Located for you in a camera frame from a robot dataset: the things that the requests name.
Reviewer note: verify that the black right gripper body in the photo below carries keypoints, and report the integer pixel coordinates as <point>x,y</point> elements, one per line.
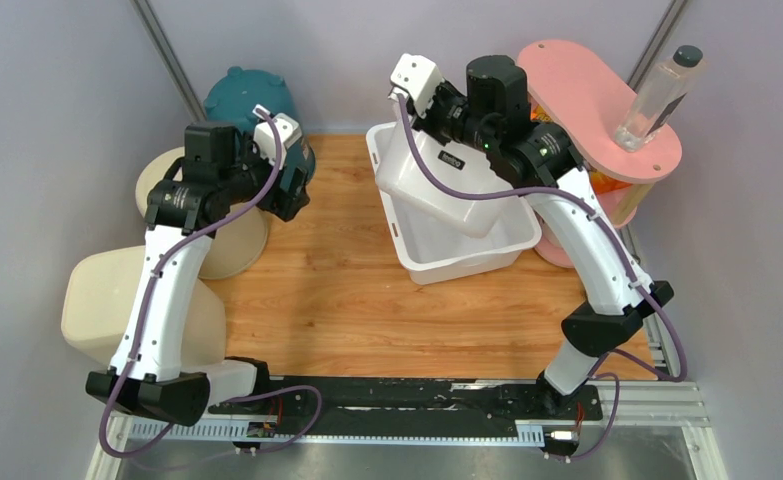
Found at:
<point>446,116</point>

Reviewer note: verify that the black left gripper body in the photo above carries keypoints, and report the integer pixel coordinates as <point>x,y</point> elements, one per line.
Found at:
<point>251,175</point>

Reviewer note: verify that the translucent white perforated basket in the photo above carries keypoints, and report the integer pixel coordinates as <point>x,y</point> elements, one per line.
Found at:
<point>456,166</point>

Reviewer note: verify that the cream large bucket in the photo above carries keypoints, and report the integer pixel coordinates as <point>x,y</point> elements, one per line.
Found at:
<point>235,247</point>

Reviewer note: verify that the teal plastic bucket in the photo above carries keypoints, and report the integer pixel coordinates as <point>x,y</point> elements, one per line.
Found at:
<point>233,98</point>

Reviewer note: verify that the white plastic tub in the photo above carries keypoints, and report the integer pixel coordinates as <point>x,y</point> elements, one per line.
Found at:
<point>432,251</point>

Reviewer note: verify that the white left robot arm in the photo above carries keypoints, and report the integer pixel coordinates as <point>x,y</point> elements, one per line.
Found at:
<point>221,167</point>

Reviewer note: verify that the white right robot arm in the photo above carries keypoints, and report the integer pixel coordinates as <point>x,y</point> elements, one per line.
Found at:
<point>542,164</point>

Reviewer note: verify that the cream square container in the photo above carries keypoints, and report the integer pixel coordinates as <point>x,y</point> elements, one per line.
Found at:
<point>98,304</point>

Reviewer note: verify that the pink two-tier shelf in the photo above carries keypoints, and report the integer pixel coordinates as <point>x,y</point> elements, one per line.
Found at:
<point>581,93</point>

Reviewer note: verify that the orange snack box lower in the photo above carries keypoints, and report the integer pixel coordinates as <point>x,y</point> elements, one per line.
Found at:
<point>603,184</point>

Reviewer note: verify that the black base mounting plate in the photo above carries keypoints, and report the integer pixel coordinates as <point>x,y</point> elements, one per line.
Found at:
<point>413,407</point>

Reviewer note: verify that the clear bottle black cap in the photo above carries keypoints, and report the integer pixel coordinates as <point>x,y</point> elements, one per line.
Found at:
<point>665,87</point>

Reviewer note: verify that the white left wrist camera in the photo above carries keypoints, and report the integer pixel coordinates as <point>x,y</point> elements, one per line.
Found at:
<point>274,135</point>

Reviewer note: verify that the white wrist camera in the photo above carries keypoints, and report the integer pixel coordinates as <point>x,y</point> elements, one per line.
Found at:
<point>416,78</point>
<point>274,135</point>

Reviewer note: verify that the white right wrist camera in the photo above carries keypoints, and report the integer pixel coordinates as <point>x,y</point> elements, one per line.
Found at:
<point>416,78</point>

